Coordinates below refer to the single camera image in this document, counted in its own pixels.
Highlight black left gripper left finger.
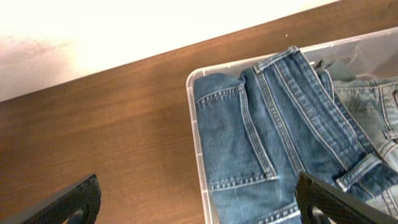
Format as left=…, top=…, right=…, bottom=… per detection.
left=1, top=174, right=101, bottom=224

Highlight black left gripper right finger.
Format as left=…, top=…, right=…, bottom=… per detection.
left=295, top=172, right=397, bottom=224

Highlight dark blue jeans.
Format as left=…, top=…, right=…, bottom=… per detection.
left=193, top=45, right=398, bottom=224

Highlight light blue jeans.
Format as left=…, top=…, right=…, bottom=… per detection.
left=313, top=59, right=398, bottom=172

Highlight clear plastic storage bin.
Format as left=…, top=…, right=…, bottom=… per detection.
left=185, top=26, right=398, bottom=224

